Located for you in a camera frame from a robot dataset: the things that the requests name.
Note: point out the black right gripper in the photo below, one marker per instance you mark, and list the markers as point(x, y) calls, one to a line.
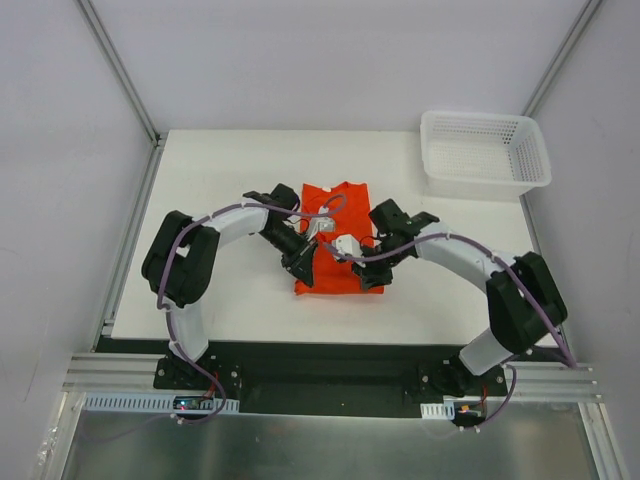
point(370, 270)

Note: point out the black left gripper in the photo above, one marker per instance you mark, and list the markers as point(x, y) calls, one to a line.
point(299, 256)

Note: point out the orange t shirt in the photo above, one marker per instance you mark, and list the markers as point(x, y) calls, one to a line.
point(330, 276)

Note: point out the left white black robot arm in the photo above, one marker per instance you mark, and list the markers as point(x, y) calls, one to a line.
point(180, 261)

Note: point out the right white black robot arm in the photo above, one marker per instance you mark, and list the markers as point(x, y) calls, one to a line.
point(524, 302)

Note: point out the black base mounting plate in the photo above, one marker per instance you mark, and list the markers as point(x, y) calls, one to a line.
point(383, 381)

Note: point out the white plastic basket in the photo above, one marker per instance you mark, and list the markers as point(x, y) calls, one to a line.
point(481, 156)

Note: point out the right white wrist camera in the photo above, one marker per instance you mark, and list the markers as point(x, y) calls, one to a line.
point(345, 247)

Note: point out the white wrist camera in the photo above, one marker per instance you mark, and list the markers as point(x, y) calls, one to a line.
point(345, 247)
point(324, 224)

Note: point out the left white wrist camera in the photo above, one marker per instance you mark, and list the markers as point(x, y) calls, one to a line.
point(324, 224)

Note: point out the right white cable duct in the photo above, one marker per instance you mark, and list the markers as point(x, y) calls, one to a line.
point(437, 411)

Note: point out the white cable duct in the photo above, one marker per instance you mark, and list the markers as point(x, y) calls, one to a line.
point(437, 411)
point(158, 404)

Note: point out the aluminium front rail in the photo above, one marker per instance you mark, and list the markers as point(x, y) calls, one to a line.
point(542, 381)

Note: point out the left white cable duct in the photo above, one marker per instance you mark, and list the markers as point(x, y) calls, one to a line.
point(158, 404)

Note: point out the left aluminium frame post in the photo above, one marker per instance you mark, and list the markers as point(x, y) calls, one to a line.
point(108, 49)

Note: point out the aluminium frame post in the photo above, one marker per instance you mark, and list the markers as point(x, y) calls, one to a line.
point(562, 56)
point(108, 49)

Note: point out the right aluminium frame post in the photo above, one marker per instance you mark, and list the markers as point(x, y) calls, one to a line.
point(562, 56)

